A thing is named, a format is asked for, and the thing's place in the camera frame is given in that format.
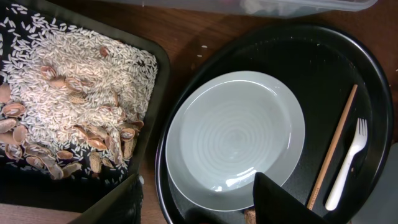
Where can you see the pale grey plate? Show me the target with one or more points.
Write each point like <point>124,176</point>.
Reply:
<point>228,130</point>

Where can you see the wooden chopstick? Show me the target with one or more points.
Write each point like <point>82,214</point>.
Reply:
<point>331,149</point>

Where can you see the rectangular black tray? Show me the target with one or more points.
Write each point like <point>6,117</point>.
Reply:
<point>38,190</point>

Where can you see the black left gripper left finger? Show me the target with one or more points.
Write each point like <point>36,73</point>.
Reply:
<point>122,205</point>

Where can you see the pile of rice and shells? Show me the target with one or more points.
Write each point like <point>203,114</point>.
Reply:
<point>73,100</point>

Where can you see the clear plastic waste bin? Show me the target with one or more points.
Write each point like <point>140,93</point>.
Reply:
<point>261,8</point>

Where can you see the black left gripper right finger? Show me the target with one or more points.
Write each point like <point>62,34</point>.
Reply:
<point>274,205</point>

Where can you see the white plastic fork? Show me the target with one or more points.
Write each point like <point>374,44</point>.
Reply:
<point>359,142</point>

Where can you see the round black tray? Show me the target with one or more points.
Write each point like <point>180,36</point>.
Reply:
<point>319,65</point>

